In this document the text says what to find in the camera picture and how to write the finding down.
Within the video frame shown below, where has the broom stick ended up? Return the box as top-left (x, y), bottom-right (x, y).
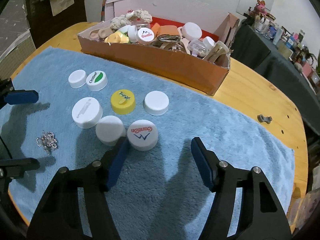
top-left (100, 0), bottom-right (106, 22)

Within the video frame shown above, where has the plain white cap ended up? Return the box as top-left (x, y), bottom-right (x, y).
top-left (144, 90), bottom-right (169, 116)
top-left (95, 115), bottom-right (126, 146)
top-left (68, 69), bottom-right (87, 88)

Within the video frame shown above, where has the orange cardboard box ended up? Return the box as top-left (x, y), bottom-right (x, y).
top-left (78, 0), bottom-right (240, 95)

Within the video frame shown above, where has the orange block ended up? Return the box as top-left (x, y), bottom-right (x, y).
top-left (151, 23), bottom-right (180, 37)

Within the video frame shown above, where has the white cap green logo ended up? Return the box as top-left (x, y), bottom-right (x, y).
top-left (86, 70), bottom-right (108, 91)

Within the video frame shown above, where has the white logo cap in box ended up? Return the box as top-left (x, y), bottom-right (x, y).
top-left (137, 28), bottom-right (155, 44)

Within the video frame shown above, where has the pink plush toy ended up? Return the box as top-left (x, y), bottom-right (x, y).
top-left (254, 0), bottom-right (267, 15)

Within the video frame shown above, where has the yellow bottle cap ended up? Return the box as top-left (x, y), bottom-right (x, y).
top-left (111, 89), bottom-right (136, 115)

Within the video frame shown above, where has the yellow plastic toy in box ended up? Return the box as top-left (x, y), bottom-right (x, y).
top-left (104, 31), bottom-right (130, 43)

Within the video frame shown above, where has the light blue fluffy towel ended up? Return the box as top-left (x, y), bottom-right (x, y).
top-left (1, 48), bottom-right (295, 239)

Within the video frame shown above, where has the white cap red blue logo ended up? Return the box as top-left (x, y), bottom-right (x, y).
top-left (127, 120), bottom-right (158, 151)

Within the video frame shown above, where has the wooden clip in box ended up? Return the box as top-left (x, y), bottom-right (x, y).
top-left (203, 41), bottom-right (229, 63)

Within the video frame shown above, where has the large white printed cap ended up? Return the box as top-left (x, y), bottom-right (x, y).
top-left (72, 97), bottom-right (103, 129)

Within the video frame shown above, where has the dark green covered side table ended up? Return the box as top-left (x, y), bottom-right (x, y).
top-left (231, 24), bottom-right (319, 134)

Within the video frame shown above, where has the small grey bolt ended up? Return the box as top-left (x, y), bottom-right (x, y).
top-left (257, 114), bottom-right (272, 124)

